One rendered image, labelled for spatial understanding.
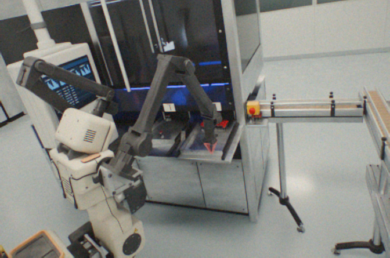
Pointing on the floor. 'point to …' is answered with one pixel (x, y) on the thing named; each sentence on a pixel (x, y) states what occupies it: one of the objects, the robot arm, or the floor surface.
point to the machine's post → (237, 84)
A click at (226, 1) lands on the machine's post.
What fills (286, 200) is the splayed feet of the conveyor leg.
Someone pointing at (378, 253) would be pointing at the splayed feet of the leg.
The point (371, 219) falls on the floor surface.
